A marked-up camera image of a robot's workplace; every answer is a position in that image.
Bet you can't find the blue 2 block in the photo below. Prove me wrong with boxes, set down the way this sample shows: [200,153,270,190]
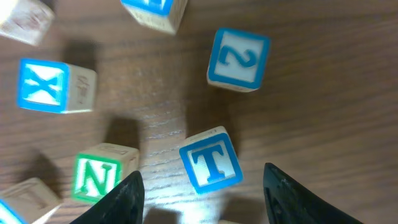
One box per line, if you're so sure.
[206,27,271,93]

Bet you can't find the blue H block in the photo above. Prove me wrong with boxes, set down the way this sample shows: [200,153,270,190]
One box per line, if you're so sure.
[121,0,188,35]

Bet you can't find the blue 5 block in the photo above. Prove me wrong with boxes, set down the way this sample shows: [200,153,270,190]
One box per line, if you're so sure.
[1,177,62,224]

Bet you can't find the green N block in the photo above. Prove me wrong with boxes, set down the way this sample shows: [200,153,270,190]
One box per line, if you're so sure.
[71,143,140,203]

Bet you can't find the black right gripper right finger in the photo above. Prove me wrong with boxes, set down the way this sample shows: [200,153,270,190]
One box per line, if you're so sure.
[263,162,363,224]

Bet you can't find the blue T block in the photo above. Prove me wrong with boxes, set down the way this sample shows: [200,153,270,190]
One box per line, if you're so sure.
[179,126,243,194]

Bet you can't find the blue X block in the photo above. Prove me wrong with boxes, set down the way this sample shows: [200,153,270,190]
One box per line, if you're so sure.
[17,58,97,114]

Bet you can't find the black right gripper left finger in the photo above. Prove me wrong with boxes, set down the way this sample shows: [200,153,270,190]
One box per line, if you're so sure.
[71,170,145,224]

